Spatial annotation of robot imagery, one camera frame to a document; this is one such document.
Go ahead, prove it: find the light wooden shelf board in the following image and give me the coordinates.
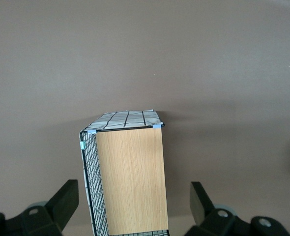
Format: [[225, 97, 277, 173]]
[[95, 128, 169, 235]]

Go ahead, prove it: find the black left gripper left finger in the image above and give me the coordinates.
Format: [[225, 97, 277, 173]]
[[0, 179, 80, 236]]

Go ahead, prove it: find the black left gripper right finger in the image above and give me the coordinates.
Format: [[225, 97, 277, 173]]
[[184, 181, 290, 236]]

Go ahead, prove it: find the brown table mat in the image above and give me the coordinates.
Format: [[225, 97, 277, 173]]
[[0, 0, 290, 236]]

